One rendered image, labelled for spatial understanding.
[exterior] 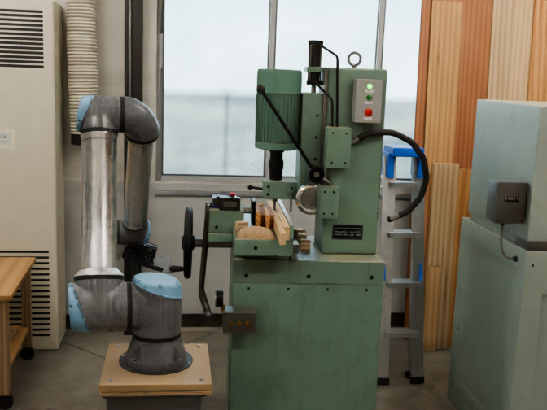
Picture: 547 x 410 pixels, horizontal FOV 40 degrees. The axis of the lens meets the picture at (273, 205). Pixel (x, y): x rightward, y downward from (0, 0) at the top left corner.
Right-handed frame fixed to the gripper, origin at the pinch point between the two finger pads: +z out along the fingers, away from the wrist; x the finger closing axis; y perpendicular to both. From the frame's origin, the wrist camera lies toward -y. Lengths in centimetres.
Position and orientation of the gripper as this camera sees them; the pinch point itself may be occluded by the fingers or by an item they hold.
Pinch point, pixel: (171, 272)
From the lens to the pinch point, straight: 297.1
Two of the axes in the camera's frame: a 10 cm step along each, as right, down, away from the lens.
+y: 3.8, -9.2, -1.4
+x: -0.8, -1.8, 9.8
